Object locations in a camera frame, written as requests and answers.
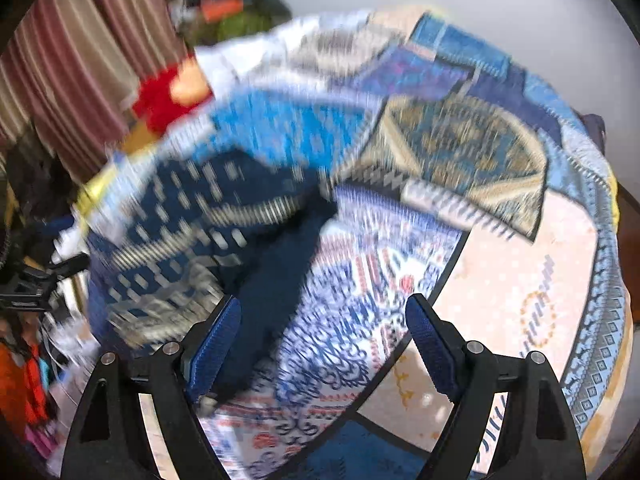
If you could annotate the green bag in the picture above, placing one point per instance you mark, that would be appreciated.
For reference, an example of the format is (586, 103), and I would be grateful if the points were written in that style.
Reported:
(235, 15)

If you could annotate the dark blue knit garment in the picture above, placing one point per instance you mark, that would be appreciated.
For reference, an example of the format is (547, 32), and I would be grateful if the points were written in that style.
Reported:
(285, 280)

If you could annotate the striped curtain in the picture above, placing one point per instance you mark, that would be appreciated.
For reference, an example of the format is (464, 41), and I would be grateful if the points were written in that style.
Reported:
(75, 60)

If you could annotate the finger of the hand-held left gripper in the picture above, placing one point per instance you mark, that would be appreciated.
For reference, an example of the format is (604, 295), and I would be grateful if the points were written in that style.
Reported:
(70, 266)

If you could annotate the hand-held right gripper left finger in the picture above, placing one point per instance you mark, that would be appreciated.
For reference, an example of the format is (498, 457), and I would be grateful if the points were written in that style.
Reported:
(215, 350)

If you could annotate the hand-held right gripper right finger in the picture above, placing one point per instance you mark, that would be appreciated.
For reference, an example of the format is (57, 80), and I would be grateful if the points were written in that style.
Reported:
(432, 350)

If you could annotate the patchwork printed blanket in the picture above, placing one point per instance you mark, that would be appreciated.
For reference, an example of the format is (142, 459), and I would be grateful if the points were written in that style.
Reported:
(400, 185)

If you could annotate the dark purple object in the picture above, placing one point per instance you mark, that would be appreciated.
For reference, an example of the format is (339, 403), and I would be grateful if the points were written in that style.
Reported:
(596, 132)

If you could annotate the white cloth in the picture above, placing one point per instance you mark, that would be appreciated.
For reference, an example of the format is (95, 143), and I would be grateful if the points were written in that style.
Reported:
(240, 60)

